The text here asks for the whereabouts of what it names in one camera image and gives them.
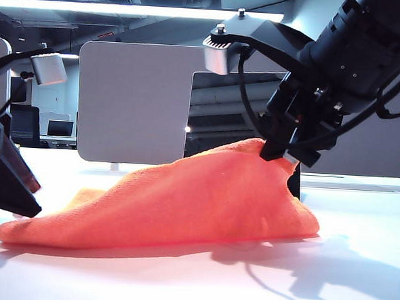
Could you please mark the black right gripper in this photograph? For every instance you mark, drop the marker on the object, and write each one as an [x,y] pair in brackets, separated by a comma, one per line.
[340,77]

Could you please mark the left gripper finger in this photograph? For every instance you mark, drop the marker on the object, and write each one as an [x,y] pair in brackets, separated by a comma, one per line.
[1,178]
[21,161]

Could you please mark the orange microfiber cloth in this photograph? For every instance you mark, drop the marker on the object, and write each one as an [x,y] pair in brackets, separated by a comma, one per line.
[183,203]

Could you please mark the rectangular frameless standing mirror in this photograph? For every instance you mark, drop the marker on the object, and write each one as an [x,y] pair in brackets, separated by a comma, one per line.
[219,117]

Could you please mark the black office chair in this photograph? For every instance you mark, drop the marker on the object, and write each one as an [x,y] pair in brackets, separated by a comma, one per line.
[26,125]

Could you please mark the white background desk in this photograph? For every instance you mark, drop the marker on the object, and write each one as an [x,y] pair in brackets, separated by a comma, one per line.
[59,141]

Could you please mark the open laptop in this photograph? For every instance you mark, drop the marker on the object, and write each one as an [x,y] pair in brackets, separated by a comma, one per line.
[61,129]

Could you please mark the dark background cabinet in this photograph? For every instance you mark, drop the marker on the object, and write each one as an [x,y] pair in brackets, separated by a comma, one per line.
[26,95]

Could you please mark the white divider mounting foot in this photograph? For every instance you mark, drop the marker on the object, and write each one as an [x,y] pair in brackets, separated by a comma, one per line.
[115,167]

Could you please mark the short ceiling light strip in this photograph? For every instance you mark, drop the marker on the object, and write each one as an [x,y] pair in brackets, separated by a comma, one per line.
[70,56]

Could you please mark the wide grey desk divider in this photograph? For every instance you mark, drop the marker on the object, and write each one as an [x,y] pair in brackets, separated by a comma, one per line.
[128,101]

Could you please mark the long ceiling light strip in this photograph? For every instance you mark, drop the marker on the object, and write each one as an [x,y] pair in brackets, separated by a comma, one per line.
[93,8]

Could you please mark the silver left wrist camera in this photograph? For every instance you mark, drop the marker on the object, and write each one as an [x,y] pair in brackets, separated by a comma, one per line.
[48,69]

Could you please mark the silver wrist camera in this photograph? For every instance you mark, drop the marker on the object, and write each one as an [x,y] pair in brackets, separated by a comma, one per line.
[217,57]
[48,69]

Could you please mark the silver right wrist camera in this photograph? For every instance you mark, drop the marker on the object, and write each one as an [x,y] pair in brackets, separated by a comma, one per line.
[217,57]

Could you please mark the black right camera bracket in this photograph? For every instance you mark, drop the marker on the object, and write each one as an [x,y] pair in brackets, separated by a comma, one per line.
[271,35]

